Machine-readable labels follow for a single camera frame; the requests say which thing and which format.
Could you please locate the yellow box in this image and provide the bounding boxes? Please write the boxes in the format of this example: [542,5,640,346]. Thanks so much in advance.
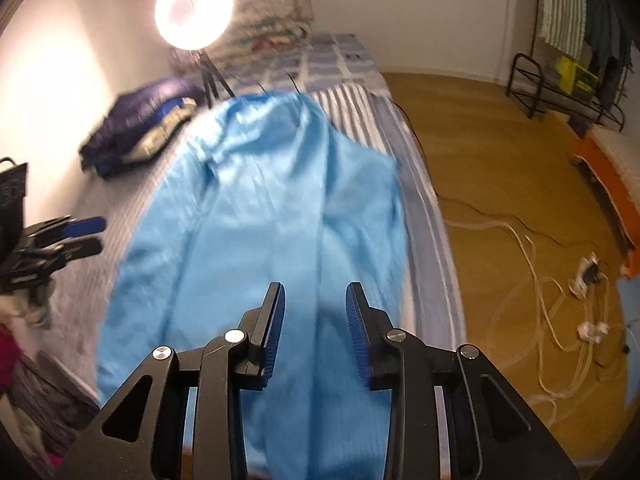
[556,55,599,94]

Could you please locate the person's pink clothing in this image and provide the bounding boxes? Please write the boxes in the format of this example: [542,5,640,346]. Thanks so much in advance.
[0,327,24,404]

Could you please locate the white floor cables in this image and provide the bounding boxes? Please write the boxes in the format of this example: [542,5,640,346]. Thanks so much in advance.
[440,217,626,411]

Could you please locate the dark hanging clothes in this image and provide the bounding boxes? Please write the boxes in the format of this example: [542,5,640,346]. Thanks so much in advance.
[582,0,636,107]

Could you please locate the light blue jacket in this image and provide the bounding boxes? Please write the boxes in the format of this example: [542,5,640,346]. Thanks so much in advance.
[95,92,408,480]

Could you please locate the patterned pillows pile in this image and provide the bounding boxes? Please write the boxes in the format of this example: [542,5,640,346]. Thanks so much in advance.
[205,0,316,68]

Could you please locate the black metal coat rack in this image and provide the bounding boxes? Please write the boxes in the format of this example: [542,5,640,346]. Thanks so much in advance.
[508,0,629,129]

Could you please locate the black tripod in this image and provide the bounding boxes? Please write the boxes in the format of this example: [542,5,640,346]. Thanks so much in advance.
[196,50,236,109]

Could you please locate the navy down jacket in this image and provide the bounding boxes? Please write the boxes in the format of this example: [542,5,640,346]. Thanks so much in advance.
[79,79,201,177]

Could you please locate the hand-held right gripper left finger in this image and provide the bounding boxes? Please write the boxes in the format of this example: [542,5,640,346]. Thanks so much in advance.
[55,281,287,480]

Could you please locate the folded blue garment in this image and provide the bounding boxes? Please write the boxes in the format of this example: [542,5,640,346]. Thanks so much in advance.
[92,97,196,177]

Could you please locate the white stool cushion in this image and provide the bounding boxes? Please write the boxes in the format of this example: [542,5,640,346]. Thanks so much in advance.
[587,127,640,222]

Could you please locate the thin black ring light cable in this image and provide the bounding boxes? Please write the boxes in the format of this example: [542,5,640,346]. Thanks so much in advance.
[256,72,307,99]

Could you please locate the folded cream garment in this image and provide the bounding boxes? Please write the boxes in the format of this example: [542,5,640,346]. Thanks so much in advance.
[122,105,197,164]

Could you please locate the striped hanging towel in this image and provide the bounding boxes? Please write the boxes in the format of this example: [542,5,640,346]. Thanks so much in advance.
[540,0,587,59]

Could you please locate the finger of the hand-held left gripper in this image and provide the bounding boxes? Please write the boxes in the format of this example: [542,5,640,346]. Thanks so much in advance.
[10,238,103,281]
[22,216,107,251]

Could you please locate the person's fur-trimmed coat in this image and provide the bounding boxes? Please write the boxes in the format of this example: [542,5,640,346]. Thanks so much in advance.
[5,352,103,471]

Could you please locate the blue floor mat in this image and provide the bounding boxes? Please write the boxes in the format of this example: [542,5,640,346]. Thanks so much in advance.
[619,265,640,411]

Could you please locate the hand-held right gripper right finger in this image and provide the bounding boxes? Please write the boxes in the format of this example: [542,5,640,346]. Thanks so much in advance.
[345,281,581,480]

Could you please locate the blue patchwork bed sheet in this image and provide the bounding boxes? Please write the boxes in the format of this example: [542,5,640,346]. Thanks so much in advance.
[220,32,389,99]

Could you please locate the orange stool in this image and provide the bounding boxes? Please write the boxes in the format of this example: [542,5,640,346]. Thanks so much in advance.
[570,136,640,281]

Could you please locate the person's left forearm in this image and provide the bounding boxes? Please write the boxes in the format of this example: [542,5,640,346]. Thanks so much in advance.
[0,285,54,329]

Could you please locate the black floor cable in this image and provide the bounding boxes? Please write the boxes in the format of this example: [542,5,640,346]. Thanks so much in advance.
[394,101,597,262]

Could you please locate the white power strip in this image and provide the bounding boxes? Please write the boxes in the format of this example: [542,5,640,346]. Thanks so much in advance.
[577,322,610,344]
[570,254,609,299]

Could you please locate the bed with striped sheet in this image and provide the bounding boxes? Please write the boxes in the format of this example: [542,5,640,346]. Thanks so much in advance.
[35,32,468,461]

